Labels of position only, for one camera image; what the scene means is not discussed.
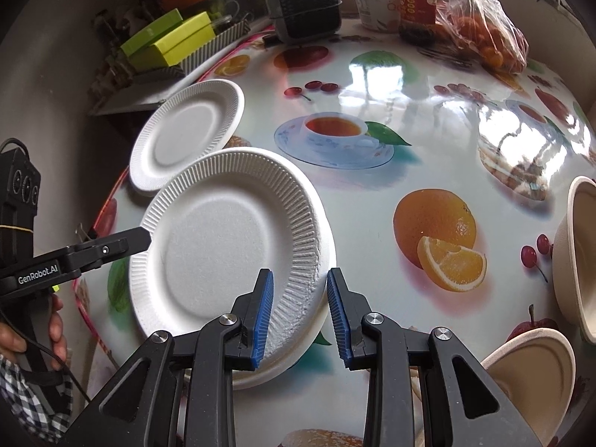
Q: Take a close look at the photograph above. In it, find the red label glass jar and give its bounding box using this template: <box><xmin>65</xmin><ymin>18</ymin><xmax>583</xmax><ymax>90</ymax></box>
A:
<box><xmin>397</xmin><ymin>0</ymin><xmax>439</xmax><ymax>44</ymax></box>

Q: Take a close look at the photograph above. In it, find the grey striped box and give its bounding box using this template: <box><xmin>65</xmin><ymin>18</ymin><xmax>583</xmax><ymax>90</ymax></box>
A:
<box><xmin>135</xmin><ymin>21</ymin><xmax>255</xmax><ymax>78</ymax></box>

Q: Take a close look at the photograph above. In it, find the green box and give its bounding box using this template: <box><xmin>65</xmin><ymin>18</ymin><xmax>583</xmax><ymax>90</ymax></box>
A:
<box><xmin>151</xmin><ymin>12</ymin><xmax>218</xmax><ymax>69</ymax></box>
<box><xmin>120</xmin><ymin>8</ymin><xmax>183</xmax><ymax>56</ymax></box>

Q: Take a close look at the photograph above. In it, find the white paper plate stack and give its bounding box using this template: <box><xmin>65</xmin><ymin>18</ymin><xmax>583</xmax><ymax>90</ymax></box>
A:
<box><xmin>128</xmin><ymin>146</ymin><xmax>327</xmax><ymax>361</ymax></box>

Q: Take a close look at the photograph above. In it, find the plastic bag of oranges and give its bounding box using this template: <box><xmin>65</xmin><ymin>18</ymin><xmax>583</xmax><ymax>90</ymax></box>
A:
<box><xmin>410</xmin><ymin>0</ymin><xmax>530</xmax><ymax>74</ymax></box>

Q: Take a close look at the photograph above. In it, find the beige paper bowl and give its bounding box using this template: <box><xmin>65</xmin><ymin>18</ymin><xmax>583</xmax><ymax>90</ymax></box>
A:
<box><xmin>552</xmin><ymin>176</ymin><xmax>596</xmax><ymax>343</ymax></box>
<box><xmin>479</xmin><ymin>328</ymin><xmax>578</xmax><ymax>447</ymax></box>

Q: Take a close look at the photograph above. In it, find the black cable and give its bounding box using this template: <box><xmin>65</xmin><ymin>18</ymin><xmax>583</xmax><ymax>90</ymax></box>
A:
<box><xmin>0</xmin><ymin>317</ymin><xmax>91</xmax><ymax>403</ymax></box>

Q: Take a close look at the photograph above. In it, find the person's left forearm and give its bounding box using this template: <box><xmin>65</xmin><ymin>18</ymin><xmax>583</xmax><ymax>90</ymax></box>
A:
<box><xmin>0</xmin><ymin>353</ymin><xmax>74</xmax><ymax>431</ymax></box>

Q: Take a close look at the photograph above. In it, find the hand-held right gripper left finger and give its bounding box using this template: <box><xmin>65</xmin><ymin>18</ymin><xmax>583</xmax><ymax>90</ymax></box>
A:
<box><xmin>60</xmin><ymin>267</ymin><xmax>275</xmax><ymax>447</ymax></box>

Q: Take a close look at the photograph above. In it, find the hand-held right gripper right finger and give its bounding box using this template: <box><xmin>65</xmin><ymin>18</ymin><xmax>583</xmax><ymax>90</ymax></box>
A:
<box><xmin>326</xmin><ymin>267</ymin><xmax>543</xmax><ymax>447</ymax></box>

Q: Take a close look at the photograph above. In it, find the red table edge cord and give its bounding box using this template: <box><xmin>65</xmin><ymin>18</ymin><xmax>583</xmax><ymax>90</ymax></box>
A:
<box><xmin>71</xmin><ymin>168</ymin><xmax>132</xmax><ymax>373</ymax></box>

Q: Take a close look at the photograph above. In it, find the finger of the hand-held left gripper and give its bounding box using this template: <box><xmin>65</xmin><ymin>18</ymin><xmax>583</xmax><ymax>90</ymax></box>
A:
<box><xmin>70</xmin><ymin>226</ymin><xmax>152</xmax><ymax>275</ymax></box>

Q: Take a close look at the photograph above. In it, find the large white paper plate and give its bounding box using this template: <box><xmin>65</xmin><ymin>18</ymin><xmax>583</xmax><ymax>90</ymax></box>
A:
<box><xmin>228</xmin><ymin>214</ymin><xmax>337</xmax><ymax>390</ymax></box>

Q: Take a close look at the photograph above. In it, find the small grey desk fan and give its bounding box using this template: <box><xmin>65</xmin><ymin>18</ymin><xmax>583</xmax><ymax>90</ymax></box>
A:
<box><xmin>263</xmin><ymin>0</ymin><xmax>344</xmax><ymax>44</ymax></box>

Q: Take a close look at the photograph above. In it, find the person's left hand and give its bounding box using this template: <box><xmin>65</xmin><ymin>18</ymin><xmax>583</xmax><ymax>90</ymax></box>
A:
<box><xmin>0</xmin><ymin>294</ymin><xmax>67</xmax><ymax>373</ymax></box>

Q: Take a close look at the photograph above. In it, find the small white paper plate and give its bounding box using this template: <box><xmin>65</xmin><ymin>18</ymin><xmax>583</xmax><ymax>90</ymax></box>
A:
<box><xmin>129</xmin><ymin>79</ymin><xmax>246</xmax><ymax>196</ymax></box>

